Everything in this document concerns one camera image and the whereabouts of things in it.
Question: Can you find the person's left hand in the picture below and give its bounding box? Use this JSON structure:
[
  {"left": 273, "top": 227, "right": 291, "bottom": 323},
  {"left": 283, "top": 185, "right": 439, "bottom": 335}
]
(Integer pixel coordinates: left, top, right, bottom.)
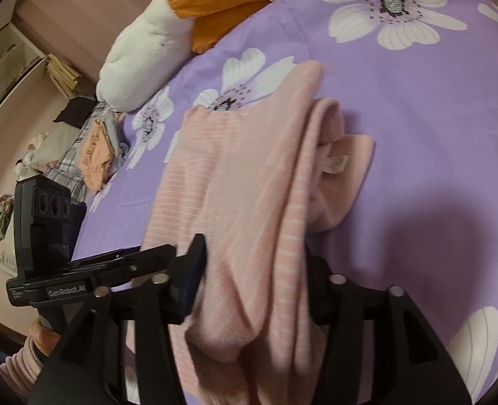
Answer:
[{"left": 29, "top": 316, "right": 61, "bottom": 356}]

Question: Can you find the pink knit sweater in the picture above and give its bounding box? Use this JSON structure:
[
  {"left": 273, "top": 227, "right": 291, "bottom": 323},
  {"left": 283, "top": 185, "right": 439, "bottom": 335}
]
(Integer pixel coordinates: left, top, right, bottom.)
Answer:
[{"left": 142, "top": 60, "right": 373, "bottom": 404}]

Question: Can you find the purple floral bed sheet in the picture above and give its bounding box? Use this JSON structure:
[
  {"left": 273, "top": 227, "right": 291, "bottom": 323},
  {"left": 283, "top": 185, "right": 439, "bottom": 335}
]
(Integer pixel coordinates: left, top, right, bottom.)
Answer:
[{"left": 75, "top": 0, "right": 498, "bottom": 400}]

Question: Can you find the folded orange patterned garment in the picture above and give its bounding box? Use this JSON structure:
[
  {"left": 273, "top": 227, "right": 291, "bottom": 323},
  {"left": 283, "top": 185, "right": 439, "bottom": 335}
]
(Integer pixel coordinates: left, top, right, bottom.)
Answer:
[{"left": 79, "top": 120, "right": 114, "bottom": 194}]

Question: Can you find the grey plaid folded cloth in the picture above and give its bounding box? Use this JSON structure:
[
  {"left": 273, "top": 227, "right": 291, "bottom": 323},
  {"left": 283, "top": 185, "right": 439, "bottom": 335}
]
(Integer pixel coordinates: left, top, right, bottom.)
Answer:
[{"left": 45, "top": 103, "right": 129, "bottom": 202}]

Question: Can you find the pink ribbed sleeve forearm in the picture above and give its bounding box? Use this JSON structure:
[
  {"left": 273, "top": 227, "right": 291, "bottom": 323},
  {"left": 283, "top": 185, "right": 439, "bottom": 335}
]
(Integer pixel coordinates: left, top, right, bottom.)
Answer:
[{"left": 0, "top": 336, "right": 44, "bottom": 400}]

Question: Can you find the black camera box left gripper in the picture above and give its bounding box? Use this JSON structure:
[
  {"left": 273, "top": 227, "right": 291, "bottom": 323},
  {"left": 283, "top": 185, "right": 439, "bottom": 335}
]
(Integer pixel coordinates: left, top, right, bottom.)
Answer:
[{"left": 14, "top": 175, "right": 71, "bottom": 280}]

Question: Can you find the black cloth on pile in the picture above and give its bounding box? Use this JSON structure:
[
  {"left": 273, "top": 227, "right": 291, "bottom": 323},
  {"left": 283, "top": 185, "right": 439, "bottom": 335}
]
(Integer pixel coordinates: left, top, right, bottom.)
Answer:
[{"left": 54, "top": 96, "right": 97, "bottom": 129}]

